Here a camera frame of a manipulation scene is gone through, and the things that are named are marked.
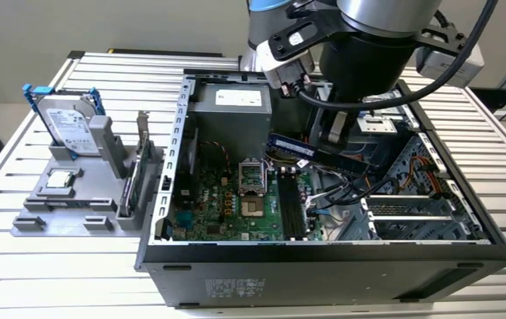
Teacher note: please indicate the RAM stick with blue label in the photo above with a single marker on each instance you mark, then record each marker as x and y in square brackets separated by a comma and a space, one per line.
[294, 146]

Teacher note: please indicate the black RAM slot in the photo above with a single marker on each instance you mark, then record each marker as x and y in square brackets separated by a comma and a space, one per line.
[284, 206]
[298, 206]

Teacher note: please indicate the dark RAM stick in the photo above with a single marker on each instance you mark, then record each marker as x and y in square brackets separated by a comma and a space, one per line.
[75, 202]

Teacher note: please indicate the grey metal disk bay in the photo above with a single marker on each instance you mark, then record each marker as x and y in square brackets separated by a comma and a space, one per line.
[376, 125]

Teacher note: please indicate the grey power supply box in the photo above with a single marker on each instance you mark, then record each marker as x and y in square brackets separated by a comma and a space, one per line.
[230, 133]

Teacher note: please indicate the silver lower drive cage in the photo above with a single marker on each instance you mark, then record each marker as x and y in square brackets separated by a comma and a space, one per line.
[411, 218]

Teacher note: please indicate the CPU socket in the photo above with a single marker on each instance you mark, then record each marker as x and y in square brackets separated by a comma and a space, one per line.
[252, 207]

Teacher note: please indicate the green motherboard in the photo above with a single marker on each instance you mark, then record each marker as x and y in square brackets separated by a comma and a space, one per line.
[262, 229]

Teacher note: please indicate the black open PC case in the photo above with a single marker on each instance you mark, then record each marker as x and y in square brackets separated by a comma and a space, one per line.
[323, 282]

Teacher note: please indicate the hard disk in blue carrier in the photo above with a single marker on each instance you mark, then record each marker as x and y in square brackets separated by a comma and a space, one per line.
[68, 126]

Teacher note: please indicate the grey parts rack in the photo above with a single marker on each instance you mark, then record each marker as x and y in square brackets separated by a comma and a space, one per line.
[88, 186]

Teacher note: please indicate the silver CPU chip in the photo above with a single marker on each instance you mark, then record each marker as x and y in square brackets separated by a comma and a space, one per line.
[59, 179]

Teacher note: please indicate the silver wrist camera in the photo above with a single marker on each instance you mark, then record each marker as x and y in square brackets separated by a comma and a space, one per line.
[430, 66]
[270, 61]

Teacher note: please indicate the graphics card with metal bracket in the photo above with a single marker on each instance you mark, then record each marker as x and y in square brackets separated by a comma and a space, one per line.
[139, 179]

